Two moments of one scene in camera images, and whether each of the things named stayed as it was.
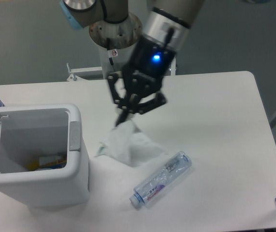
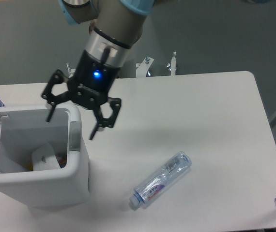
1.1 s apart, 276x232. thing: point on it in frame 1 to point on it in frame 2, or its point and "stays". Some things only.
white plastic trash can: (35, 153) stays
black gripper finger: (125, 103) to (58, 77)
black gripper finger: (144, 107) to (102, 122)
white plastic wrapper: (127, 143) to (44, 158)
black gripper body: (145, 70) to (94, 77)
